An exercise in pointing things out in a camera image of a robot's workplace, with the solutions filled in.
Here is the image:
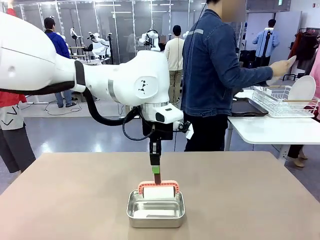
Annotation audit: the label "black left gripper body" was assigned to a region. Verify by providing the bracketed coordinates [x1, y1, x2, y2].
[141, 119, 174, 141]

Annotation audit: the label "person's right forearm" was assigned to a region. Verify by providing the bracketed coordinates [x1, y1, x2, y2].
[224, 63, 275, 88]

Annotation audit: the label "person's right hand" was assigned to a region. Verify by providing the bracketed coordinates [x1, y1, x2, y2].
[269, 59, 292, 77]

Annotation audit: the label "metal rectangular tray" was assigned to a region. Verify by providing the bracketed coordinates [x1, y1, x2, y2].
[126, 189, 186, 229]

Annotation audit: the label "person in denim jacket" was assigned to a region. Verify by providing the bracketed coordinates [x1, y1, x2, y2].
[180, 0, 292, 153]

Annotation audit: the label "person in cream sweater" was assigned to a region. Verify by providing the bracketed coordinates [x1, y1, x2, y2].
[164, 24, 186, 105]

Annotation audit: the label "white side table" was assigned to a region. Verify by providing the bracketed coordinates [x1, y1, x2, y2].
[227, 88, 320, 166]

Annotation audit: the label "black bags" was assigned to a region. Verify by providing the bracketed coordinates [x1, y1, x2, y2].
[239, 49, 258, 69]

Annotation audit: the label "person in blue jacket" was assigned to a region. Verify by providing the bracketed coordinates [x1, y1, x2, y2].
[43, 16, 78, 109]

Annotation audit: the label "person in light-blue shirt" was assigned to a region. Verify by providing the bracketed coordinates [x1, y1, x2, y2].
[252, 19, 280, 67]

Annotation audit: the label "black tripod stand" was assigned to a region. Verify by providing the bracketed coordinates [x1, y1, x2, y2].
[254, 27, 275, 67]

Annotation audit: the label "black metal side table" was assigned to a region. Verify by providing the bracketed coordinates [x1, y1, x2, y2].
[282, 72, 305, 82]

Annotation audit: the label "person in red coat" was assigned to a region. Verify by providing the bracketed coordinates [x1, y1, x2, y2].
[0, 0, 37, 175]

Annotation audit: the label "brown hanging coat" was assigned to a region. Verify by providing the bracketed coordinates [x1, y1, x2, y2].
[287, 32, 304, 61]

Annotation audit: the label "person in pink top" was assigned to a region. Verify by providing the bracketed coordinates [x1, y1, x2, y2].
[287, 47, 320, 168]

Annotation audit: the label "dark hanging coat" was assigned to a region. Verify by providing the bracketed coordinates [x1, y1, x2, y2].
[297, 29, 320, 71]

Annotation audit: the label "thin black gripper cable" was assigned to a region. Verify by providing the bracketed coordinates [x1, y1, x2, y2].
[121, 107, 157, 141]

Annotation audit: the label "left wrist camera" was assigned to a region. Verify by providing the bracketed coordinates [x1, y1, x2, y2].
[173, 120, 195, 140]

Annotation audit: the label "black left arm hose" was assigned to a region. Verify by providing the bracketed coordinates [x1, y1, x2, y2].
[84, 87, 141, 127]

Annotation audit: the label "black floor cable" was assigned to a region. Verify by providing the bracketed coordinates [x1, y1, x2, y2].
[44, 101, 82, 116]

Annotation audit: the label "white wire dish rack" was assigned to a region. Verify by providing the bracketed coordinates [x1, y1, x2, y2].
[251, 84, 320, 119]

